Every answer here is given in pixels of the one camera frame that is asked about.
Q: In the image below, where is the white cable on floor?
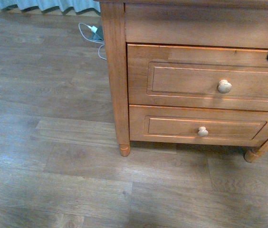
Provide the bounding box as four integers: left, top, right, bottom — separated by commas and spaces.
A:
78, 22, 107, 60

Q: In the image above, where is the white plug on floor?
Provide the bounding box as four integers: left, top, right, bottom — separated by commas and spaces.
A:
87, 25, 98, 33

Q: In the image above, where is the round drawer knob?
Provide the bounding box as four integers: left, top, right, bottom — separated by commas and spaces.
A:
198, 126, 209, 137
217, 80, 232, 94

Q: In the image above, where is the wooden drawer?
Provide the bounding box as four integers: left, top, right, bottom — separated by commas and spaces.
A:
127, 44, 268, 107
129, 105, 268, 147

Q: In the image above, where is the light wooden nightstand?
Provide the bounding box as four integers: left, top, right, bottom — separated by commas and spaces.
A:
100, 0, 268, 162

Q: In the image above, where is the light blue curtain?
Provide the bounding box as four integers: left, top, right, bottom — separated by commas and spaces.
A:
0, 0, 100, 12

